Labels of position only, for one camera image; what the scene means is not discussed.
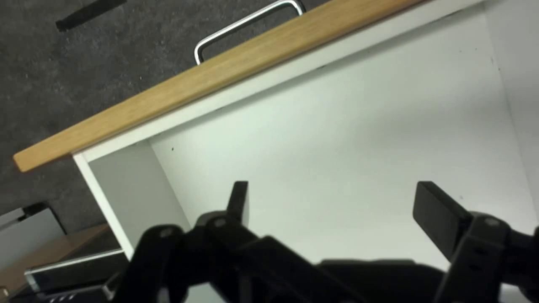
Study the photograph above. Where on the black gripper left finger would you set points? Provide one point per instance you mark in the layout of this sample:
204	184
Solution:
238	201

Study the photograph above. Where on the silver drawer handle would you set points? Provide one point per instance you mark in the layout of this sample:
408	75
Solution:
241	22

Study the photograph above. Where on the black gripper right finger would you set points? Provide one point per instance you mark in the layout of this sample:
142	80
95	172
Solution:
440	218

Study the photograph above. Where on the wooden top drawer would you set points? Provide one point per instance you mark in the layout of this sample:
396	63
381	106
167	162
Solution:
332	120

